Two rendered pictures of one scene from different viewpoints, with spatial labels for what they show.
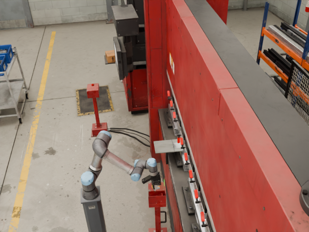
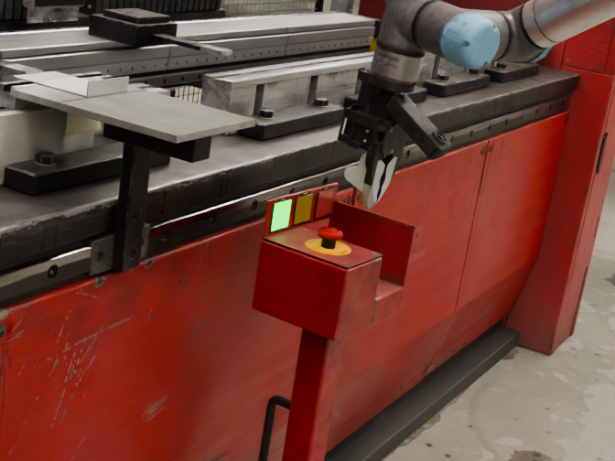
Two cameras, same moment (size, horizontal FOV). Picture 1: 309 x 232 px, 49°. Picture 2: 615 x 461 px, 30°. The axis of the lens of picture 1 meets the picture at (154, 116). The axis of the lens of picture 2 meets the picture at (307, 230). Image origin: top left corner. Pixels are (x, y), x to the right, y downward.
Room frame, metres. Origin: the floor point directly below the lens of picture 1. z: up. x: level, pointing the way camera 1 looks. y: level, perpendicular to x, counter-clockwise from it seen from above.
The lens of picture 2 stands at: (3.67, 0.86, 1.32)
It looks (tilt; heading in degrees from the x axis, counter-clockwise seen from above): 17 degrees down; 212
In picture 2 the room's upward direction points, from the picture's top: 9 degrees clockwise
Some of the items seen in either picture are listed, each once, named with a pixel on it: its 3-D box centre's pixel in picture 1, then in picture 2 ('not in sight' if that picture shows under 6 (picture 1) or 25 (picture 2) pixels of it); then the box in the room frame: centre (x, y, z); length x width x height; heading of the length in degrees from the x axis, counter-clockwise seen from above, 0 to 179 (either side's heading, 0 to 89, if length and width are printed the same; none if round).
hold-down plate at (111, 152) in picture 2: (177, 156); (92, 164); (2.52, -0.21, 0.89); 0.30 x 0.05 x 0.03; 5
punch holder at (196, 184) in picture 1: (201, 183); not in sight; (1.79, -0.33, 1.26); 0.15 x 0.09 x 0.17; 5
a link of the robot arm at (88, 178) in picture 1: (88, 180); not in sight; (2.18, 0.61, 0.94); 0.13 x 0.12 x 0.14; 163
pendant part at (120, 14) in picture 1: (127, 46); not in sight; (3.77, 0.30, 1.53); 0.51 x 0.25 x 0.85; 10
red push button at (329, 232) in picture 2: not in sight; (329, 240); (2.23, 0.01, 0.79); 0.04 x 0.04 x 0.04
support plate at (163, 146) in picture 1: (168, 146); (134, 107); (2.55, -0.12, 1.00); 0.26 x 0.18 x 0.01; 95
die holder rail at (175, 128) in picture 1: (174, 118); not in sight; (3.11, -0.22, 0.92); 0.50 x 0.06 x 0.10; 5
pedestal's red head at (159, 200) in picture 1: (157, 192); (335, 258); (2.18, 0.00, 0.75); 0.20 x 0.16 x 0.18; 0
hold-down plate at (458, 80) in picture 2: not in sight; (457, 83); (1.16, -0.33, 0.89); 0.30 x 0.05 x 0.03; 5
